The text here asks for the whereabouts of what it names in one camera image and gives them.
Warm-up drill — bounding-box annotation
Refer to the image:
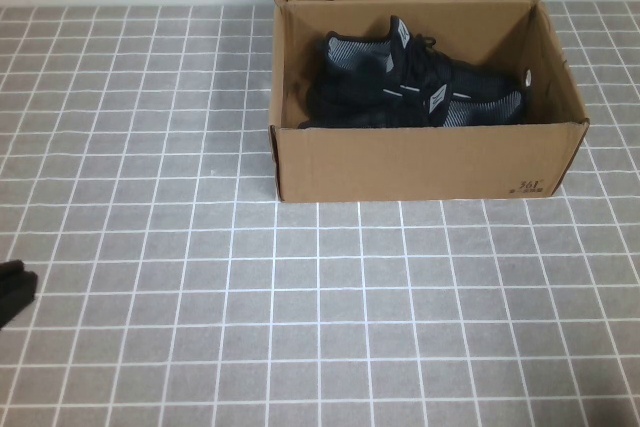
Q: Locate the brown cardboard shoe box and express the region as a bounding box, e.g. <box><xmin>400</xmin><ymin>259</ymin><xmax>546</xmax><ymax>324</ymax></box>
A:
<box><xmin>266</xmin><ymin>0</ymin><xmax>591</xmax><ymax>203</ymax></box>

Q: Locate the black mesh sneaker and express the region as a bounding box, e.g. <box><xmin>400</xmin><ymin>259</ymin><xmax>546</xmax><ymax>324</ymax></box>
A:
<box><xmin>296</xmin><ymin>82</ymin><xmax>531</xmax><ymax>130</ymax></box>
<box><xmin>309</xmin><ymin>14</ymin><xmax>531</xmax><ymax>121</ymax></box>

